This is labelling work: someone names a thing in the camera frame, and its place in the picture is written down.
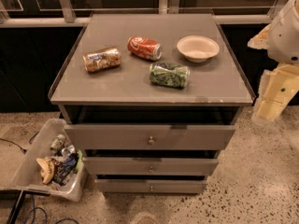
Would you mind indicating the dark snack wrapper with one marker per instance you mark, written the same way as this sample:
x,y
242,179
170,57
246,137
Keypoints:
x,y
64,168

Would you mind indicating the crumpled brown paper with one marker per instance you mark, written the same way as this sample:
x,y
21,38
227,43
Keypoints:
x,y
47,171

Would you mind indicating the white paper bowl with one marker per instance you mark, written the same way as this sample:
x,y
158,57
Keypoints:
x,y
197,49

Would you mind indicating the grey bottom drawer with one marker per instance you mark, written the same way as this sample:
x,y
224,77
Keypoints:
x,y
150,186

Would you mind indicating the grey drawer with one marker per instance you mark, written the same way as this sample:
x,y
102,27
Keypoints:
x,y
149,166
150,137
150,186

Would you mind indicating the grey top drawer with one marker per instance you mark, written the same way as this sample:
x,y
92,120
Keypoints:
x,y
150,137

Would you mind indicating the gold brown can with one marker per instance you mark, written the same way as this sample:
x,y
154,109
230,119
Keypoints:
x,y
102,59

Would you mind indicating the clear plastic trash bin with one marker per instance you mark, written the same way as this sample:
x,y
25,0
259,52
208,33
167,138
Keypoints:
x,y
27,176

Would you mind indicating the grey drawer cabinet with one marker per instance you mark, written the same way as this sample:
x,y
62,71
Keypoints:
x,y
215,93

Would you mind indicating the red cola can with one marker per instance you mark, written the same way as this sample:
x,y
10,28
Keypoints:
x,y
145,48

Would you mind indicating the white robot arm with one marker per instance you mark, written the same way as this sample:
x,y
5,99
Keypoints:
x,y
281,40

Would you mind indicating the metal window railing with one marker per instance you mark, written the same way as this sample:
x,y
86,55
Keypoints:
x,y
47,13

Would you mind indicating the grey middle drawer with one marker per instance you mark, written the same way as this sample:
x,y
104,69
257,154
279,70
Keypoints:
x,y
149,166

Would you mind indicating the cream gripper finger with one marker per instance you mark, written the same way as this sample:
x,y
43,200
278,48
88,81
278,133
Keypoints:
x,y
260,41
276,90

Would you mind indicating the green white can in bin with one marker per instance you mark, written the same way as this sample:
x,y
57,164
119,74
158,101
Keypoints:
x,y
57,143

